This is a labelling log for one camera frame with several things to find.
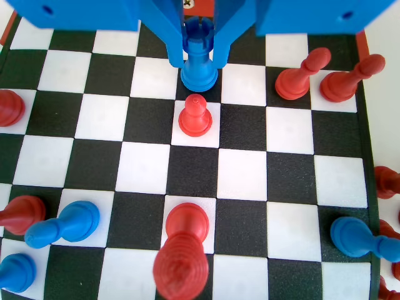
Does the red king chess piece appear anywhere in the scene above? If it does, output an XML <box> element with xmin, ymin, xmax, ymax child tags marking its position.
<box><xmin>152</xmin><ymin>202</ymin><xmax>210</xmax><ymax>300</ymax></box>

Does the blue pawn chess piece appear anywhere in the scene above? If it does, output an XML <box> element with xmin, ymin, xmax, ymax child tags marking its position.
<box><xmin>329</xmin><ymin>216</ymin><xmax>400</xmax><ymax>264</ymax></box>
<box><xmin>0</xmin><ymin>252</ymin><xmax>38</xmax><ymax>294</ymax></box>
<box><xmin>24</xmin><ymin>200</ymin><xmax>101</xmax><ymax>249</ymax></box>

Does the red rook chess piece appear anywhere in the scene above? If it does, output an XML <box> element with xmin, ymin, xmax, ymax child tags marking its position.
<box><xmin>0</xmin><ymin>89</ymin><xmax>26</xmax><ymax>128</ymax></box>

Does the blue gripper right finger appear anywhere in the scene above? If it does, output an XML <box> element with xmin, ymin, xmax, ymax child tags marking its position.
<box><xmin>213</xmin><ymin>0</ymin><xmax>400</xmax><ymax>69</ymax></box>

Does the black white chessboard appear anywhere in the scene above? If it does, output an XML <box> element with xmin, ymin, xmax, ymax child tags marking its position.
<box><xmin>0</xmin><ymin>12</ymin><xmax>381</xmax><ymax>300</ymax></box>

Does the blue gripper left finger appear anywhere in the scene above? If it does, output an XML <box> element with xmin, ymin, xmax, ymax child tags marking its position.
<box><xmin>5</xmin><ymin>0</ymin><xmax>185</xmax><ymax>69</ymax></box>

